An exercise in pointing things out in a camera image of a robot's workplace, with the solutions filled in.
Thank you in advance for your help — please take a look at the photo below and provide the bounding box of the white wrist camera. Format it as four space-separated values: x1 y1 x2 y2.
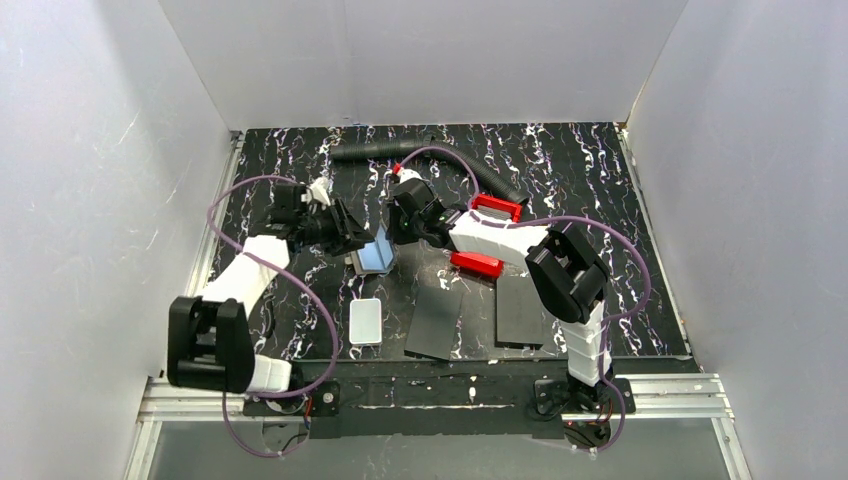
308 177 331 207
392 164 422 184

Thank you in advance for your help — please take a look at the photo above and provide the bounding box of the black card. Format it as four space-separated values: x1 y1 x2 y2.
404 286 464 361
495 276 544 349

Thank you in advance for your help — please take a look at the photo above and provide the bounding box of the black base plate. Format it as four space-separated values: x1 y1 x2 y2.
530 377 636 420
242 381 341 418

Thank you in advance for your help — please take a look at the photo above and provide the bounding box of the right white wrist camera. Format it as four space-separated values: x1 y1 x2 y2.
392 164 422 184

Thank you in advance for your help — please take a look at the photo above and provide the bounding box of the black card left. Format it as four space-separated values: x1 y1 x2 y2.
404 286 464 361

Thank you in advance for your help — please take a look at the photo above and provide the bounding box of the black card right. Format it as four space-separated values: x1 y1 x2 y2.
495 276 544 349

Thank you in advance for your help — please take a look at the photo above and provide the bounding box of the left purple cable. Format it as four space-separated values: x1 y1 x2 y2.
206 174 342 460

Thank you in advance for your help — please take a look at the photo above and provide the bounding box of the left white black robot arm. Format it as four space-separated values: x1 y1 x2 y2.
166 177 374 398

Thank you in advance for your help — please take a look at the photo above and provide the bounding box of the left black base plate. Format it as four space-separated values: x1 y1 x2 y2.
242 381 341 418

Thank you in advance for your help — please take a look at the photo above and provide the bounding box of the black corrugated hose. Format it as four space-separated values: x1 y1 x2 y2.
329 135 530 207

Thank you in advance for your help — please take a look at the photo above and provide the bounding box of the purple cable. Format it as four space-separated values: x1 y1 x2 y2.
397 146 654 455
206 174 342 460

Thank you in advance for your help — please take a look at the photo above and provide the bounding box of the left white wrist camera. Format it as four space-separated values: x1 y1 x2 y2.
308 177 331 207

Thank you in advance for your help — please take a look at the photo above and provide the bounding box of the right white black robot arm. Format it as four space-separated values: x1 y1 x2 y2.
388 173 611 387

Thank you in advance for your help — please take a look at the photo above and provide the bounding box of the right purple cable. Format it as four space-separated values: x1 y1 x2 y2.
397 146 654 455

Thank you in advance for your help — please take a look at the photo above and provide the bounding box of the red plastic tray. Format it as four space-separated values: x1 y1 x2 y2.
450 194 526 278

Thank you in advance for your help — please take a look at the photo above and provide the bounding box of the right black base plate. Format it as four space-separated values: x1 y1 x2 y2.
530 377 636 420

